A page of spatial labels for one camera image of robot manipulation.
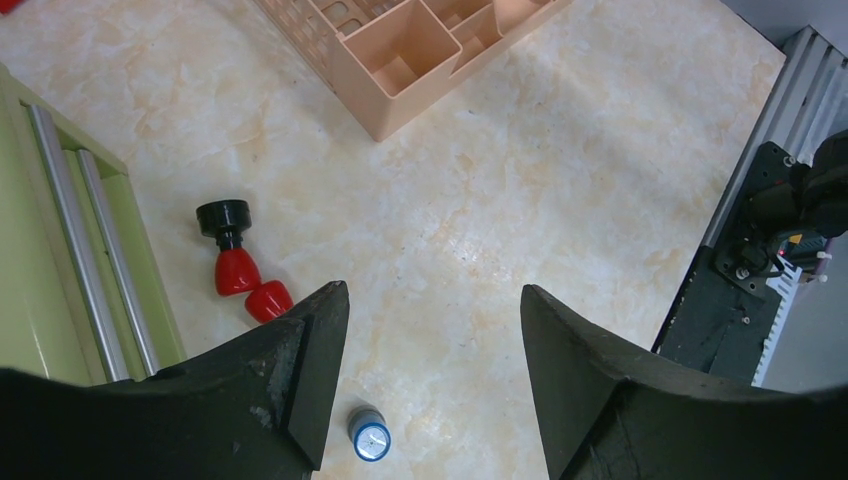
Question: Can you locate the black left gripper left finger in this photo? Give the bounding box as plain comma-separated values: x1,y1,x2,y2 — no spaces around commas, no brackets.
1,281,350,479

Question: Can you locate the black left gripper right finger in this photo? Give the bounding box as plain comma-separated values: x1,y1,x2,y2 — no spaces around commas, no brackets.
520,285,847,479

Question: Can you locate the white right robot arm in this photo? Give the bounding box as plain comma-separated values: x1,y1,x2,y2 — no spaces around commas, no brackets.
747,130,847,238

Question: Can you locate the red and black dumbbell toy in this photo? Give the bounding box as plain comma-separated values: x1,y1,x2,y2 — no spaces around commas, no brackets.
195,199,294,324

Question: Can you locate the small blue glue bottle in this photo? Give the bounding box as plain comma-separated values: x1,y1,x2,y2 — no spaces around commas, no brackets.
347,405,392,463

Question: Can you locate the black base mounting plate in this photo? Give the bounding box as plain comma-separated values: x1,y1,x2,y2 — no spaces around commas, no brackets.
651,142,832,385

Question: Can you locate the green metal drawer cabinet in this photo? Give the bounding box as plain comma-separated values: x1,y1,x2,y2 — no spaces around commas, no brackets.
1,71,186,386

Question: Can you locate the beige plastic file organizer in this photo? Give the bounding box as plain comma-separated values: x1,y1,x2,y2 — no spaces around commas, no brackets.
257,0,568,142

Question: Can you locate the red small box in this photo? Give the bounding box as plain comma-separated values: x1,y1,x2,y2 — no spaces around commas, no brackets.
0,0,24,16

